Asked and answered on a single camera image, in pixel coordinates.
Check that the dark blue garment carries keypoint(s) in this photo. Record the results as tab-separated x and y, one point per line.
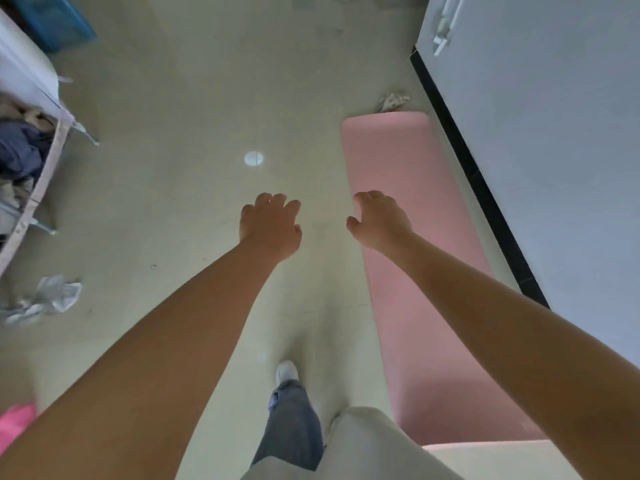
22	149

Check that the blue plastic crate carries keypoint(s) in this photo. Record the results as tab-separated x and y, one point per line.
55	19

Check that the pink yoga mat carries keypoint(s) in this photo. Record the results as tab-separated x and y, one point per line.
415	274

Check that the person's white shirt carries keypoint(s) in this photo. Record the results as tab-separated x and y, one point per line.
380	449

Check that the person's left thumb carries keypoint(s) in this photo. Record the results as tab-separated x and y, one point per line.
297	231

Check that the white fabric laundry hamper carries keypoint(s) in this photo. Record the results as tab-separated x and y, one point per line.
30	119

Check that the pink plastic bag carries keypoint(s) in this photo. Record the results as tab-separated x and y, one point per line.
15	424

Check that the crumpled beige cloth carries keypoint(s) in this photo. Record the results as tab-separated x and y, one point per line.
392	101

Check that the person's right thumb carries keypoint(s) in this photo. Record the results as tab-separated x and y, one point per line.
353	225

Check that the person's white shoe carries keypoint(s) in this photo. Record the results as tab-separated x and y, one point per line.
286	372

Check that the person's right hand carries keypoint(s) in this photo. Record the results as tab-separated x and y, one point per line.
382	227

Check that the person's grey jeans leg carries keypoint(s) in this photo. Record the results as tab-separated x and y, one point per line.
292	427

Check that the beige garment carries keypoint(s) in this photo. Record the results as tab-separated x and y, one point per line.
27	116

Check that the person's left hand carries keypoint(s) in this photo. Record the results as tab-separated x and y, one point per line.
267	232

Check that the person's left forearm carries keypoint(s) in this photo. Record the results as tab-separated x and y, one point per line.
145	364

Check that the person's right forearm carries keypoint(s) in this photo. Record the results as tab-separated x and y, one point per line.
520	339

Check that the crumpled white plastic bag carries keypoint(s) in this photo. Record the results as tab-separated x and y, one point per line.
47	298

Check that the white door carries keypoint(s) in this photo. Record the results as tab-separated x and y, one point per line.
545	124

